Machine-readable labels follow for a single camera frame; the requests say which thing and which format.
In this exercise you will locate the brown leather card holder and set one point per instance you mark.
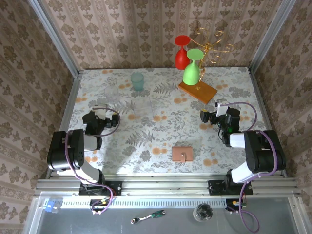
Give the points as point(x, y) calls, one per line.
point(179, 152)

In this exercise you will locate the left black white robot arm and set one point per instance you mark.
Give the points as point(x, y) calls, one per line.
point(73, 156)

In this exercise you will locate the clear glass cup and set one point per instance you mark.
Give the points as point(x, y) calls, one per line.
point(111, 93)

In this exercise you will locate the green plastic wine glass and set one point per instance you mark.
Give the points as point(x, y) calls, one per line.
point(191, 75)

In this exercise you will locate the teal frosted tumbler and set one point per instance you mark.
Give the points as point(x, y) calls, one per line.
point(137, 83)

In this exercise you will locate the floral patterned tablecloth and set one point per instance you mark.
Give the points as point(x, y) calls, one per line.
point(195, 165)

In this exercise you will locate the red plastic wine glass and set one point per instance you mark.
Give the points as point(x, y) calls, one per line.
point(181, 61)

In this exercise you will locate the black connector board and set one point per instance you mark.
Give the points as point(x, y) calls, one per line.
point(100, 202)
point(231, 204)

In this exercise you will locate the glass jar of screws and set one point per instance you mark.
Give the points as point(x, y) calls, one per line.
point(202, 213)

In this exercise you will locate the blue plastic connector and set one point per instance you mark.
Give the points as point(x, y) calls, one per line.
point(49, 206)

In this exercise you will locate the grey metal work shelf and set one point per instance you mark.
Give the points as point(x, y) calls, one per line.
point(73, 224)

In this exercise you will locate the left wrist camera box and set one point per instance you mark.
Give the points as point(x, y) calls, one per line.
point(100, 113)

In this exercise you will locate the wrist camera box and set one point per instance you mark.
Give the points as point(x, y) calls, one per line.
point(100, 113)
point(221, 108)

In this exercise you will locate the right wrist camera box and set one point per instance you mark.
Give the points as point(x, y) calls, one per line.
point(221, 108)

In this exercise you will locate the aluminium table side rail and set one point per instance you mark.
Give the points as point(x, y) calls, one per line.
point(72, 97)
point(259, 97)

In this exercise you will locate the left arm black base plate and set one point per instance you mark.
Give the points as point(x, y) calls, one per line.
point(117, 187)

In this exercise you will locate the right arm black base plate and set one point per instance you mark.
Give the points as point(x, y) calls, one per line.
point(214, 189)

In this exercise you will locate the aluminium cross rail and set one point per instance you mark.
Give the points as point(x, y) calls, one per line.
point(158, 185)

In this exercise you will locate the aluminium frame post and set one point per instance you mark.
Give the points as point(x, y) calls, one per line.
point(55, 36)
point(271, 36)

